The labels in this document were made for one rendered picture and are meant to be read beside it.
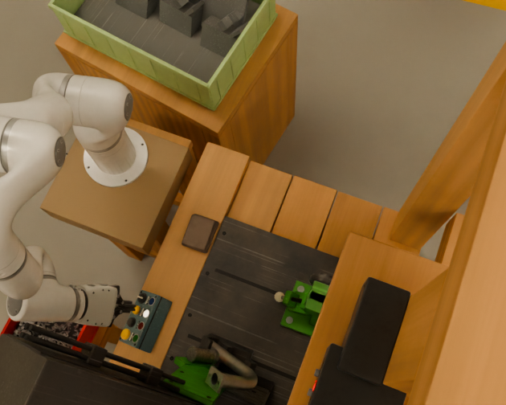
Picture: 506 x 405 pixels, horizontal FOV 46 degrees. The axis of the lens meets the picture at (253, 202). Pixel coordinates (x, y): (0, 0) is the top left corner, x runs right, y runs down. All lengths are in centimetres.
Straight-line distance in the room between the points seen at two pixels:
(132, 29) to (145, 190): 62
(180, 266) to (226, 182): 28
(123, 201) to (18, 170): 73
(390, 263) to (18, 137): 67
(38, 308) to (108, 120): 45
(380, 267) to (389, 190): 171
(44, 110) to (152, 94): 85
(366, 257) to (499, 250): 42
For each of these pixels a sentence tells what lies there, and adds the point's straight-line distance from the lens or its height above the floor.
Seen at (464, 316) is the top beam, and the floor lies 194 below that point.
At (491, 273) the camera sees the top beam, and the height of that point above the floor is 194.
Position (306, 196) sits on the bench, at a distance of 177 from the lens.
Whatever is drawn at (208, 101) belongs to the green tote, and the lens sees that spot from 194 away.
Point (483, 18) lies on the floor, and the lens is 325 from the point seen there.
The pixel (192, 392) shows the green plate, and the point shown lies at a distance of 130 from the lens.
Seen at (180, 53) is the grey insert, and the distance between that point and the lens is 204.
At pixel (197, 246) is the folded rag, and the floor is 93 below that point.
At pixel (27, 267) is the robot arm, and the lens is 123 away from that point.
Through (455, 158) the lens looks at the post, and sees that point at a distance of 116.
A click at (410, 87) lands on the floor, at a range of 297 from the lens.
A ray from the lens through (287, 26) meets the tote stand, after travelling 214.
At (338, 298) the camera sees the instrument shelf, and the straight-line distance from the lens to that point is 103.
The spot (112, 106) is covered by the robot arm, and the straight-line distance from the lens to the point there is 141.
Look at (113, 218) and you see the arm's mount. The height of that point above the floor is 94.
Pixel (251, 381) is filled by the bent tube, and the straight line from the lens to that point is 142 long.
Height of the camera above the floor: 256
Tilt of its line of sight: 72 degrees down
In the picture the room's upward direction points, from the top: 10 degrees counter-clockwise
